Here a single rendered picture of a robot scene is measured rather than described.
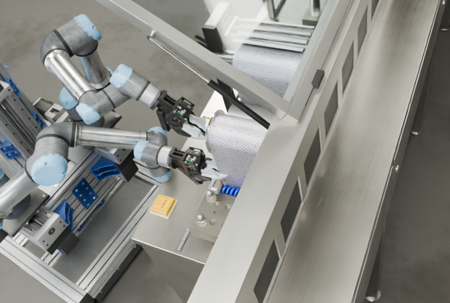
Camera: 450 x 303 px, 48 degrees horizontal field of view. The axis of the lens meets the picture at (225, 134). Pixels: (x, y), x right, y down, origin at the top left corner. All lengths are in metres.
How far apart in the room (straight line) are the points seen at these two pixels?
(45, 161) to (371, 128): 1.08
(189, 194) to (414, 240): 1.32
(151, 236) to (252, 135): 0.61
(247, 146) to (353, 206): 0.45
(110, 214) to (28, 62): 1.98
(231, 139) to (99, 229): 1.48
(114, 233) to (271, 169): 1.89
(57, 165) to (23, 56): 2.84
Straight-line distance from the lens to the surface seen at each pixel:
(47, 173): 1.85
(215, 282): 0.94
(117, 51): 4.16
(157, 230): 1.92
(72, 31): 1.98
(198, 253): 1.83
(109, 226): 2.87
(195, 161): 1.73
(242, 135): 1.55
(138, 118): 3.56
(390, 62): 1.52
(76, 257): 2.87
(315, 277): 1.15
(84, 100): 1.72
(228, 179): 1.75
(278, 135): 1.08
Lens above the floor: 2.50
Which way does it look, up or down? 50 degrees down
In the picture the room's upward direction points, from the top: 18 degrees counter-clockwise
